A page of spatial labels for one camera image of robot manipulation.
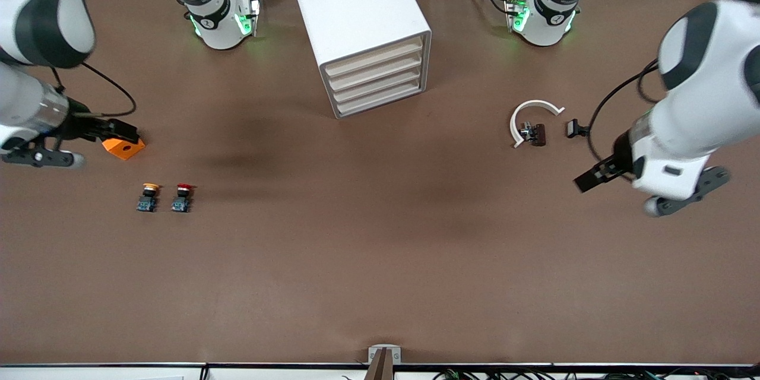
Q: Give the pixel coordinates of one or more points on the brown table cover sheet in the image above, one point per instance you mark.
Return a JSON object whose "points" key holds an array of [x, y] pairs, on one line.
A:
{"points": [[356, 261]]}

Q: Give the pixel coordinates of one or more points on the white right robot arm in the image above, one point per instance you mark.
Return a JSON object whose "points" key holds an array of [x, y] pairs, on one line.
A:
{"points": [[18, 95]]}

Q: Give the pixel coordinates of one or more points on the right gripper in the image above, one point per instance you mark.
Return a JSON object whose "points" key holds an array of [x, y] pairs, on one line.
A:
{"points": [[80, 124]]}

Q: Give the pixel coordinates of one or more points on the white table edge rail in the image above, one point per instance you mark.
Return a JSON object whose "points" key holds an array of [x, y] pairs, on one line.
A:
{"points": [[119, 373]]}

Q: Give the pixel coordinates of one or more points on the orange block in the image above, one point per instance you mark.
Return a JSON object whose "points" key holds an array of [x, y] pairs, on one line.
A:
{"points": [[122, 149]]}

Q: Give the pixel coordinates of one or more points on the dark brown clip part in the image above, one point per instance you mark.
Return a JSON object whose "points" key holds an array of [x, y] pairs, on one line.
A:
{"points": [[539, 135]]}

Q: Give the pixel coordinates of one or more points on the black square push button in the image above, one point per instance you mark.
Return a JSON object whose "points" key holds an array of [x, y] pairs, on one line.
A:
{"points": [[573, 128]]}

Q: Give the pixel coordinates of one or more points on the grey metal bracket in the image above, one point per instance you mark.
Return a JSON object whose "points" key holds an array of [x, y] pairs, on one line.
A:
{"points": [[395, 355]]}

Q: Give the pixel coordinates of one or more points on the yellow push button switch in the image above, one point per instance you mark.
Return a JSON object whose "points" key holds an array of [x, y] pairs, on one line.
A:
{"points": [[147, 202]]}

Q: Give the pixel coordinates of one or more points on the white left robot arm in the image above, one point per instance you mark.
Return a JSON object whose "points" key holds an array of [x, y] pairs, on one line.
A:
{"points": [[712, 71]]}

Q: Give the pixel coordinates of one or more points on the red push button switch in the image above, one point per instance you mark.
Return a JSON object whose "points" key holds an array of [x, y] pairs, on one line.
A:
{"points": [[181, 202]]}

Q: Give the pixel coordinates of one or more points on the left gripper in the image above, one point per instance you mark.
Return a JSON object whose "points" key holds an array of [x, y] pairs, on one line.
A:
{"points": [[620, 158]]}

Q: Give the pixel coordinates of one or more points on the brown pole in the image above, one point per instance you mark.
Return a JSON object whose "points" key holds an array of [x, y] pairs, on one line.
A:
{"points": [[380, 368]]}

